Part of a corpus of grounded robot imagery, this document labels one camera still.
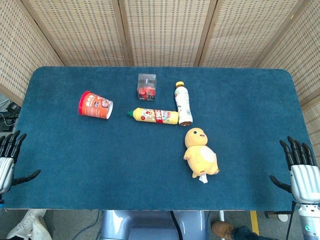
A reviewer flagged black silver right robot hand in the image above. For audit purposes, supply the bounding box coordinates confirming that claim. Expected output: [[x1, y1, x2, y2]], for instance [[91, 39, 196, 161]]
[[269, 136, 320, 204]]

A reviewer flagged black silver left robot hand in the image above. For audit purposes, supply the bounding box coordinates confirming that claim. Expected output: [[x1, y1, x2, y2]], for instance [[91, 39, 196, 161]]
[[0, 129, 41, 196]]

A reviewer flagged yellow plush toy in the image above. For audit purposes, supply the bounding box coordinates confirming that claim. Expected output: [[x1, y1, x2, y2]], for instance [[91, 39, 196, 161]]
[[183, 127, 221, 185]]

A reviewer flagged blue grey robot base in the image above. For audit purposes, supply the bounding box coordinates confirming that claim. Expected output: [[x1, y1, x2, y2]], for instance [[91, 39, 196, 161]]
[[101, 209, 209, 240]]

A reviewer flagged white sneaker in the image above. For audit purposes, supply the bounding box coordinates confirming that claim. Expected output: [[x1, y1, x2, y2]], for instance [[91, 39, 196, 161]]
[[6, 209, 53, 240]]

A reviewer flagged blue jeans leg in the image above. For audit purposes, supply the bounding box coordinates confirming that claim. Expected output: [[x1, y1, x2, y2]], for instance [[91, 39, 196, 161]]
[[231, 225, 276, 240]]

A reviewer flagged brown shoe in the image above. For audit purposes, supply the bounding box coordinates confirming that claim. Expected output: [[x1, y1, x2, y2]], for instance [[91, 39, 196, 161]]
[[211, 220, 236, 240]]

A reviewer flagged red instant noodle cup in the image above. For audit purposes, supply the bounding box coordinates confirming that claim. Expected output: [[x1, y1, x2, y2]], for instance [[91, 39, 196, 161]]
[[78, 90, 114, 121]]

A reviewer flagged woven bamboo screen panel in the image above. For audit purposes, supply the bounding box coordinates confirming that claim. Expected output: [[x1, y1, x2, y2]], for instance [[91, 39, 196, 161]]
[[0, 0, 65, 106], [254, 0, 320, 163], [194, 0, 311, 68], [21, 0, 135, 67], [112, 0, 218, 67]]

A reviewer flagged white drink bottle yellow cap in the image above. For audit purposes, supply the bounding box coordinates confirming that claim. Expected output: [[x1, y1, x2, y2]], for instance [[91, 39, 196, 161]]
[[174, 81, 194, 127]]

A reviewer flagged blue carpet table mat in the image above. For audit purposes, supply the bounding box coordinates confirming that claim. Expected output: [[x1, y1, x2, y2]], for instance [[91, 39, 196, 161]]
[[3, 66, 315, 211]]

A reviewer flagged yellow squeeze bottle green cap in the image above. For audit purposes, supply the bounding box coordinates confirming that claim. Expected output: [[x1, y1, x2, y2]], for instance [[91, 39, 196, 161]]
[[127, 107, 180, 125]]

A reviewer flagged clear box with red items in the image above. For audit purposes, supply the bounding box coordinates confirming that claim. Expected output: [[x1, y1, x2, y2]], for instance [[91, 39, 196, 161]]
[[136, 73, 158, 102]]

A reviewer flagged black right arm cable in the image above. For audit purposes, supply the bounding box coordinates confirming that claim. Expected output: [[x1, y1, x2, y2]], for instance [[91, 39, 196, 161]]
[[286, 201, 297, 240]]

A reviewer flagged black cable bundle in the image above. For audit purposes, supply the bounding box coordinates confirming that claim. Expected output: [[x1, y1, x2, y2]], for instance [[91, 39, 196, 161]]
[[0, 98, 22, 133]]

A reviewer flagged blue floor cable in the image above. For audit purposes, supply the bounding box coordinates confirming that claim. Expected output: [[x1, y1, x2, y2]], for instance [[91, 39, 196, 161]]
[[74, 210, 101, 240]]

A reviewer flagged black cable on robot base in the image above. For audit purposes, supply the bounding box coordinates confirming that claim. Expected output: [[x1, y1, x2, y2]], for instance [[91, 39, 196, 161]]
[[170, 210, 187, 240]]

